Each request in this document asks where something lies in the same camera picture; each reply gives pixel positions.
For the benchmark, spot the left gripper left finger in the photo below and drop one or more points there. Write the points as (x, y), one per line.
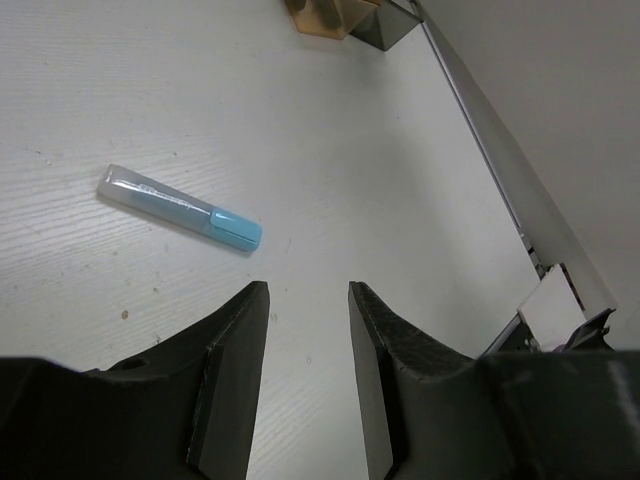
(183, 409)

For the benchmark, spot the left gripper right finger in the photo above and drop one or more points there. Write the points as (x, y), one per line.
(430, 412)

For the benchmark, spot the light blue pastel highlighter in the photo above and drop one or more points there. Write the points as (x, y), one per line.
(149, 196)

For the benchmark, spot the grey smoked plastic container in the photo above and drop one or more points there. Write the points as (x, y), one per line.
(388, 24)

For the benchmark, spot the amber plastic container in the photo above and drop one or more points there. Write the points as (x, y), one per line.
(333, 19)

